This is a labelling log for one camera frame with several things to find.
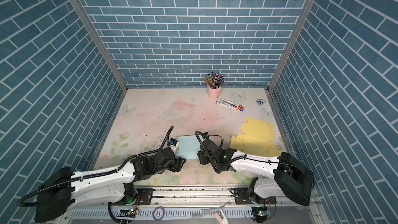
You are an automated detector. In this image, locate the left green circuit board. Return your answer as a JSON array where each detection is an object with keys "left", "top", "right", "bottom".
[{"left": 117, "top": 208, "right": 140, "bottom": 218}]

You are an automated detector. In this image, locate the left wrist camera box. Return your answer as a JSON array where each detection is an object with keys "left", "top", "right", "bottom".
[{"left": 168, "top": 139, "right": 179, "bottom": 153}]

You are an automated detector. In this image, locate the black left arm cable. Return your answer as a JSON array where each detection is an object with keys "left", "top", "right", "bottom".
[{"left": 16, "top": 125, "right": 175, "bottom": 207}]

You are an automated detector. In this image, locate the bundle of coloured pencils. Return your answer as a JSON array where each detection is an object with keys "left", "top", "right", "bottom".
[{"left": 205, "top": 72, "right": 224, "bottom": 89}]

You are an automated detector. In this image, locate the aluminium front rail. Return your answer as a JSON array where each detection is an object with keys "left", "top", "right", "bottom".
[{"left": 54, "top": 185, "right": 330, "bottom": 224}]

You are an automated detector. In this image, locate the white blue pencil box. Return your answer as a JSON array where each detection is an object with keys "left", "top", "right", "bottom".
[{"left": 216, "top": 98, "right": 244, "bottom": 112}]

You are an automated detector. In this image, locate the right green circuit board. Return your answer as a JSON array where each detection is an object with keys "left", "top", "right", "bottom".
[{"left": 251, "top": 207, "right": 272, "bottom": 224}]

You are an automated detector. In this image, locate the green circuit board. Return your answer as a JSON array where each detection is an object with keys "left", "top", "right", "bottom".
[
  {"left": 117, "top": 208, "right": 140, "bottom": 218},
  {"left": 251, "top": 207, "right": 272, "bottom": 224}
]

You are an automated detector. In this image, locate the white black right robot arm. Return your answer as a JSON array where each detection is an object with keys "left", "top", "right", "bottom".
[{"left": 197, "top": 135, "right": 315, "bottom": 206}]

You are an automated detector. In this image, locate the purple tape ring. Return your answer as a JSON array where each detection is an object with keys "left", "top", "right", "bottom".
[{"left": 152, "top": 206, "right": 166, "bottom": 222}]

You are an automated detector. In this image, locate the pink metal pencil bucket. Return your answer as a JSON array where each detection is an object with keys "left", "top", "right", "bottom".
[{"left": 207, "top": 86, "right": 221, "bottom": 100}]

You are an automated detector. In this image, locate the light blue paper box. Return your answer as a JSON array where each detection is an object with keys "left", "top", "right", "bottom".
[{"left": 176, "top": 135, "right": 200, "bottom": 160}]

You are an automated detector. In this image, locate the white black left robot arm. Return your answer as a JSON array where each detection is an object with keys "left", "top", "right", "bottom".
[{"left": 35, "top": 147, "right": 186, "bottom": 223}]

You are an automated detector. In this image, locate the yellow flat paper box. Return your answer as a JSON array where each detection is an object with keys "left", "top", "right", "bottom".
[{"left": 230, "top": 117, "right": 284, "bottom": 157}]

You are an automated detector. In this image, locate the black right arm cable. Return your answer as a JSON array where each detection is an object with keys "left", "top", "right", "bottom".
[{"left": 194, "top": 130, "right": 315, "bottom": 190}]

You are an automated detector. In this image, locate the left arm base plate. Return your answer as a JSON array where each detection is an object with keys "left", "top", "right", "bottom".
[{"left": 121, "top": 188, "right": 153, "bottom": 206}]

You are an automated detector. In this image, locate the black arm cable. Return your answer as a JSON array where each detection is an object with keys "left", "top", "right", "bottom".
[
  {"left": 16, "top": 125, "right": 175, "bottom": 207},
  {"left": 194, "top": 130, "right": 315, "bottom": 190}
]

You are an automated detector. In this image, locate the white pink clip tool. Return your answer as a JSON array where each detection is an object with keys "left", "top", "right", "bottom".
[{"left": 202, "top": 201, "right": 230, "bottom": 224}]

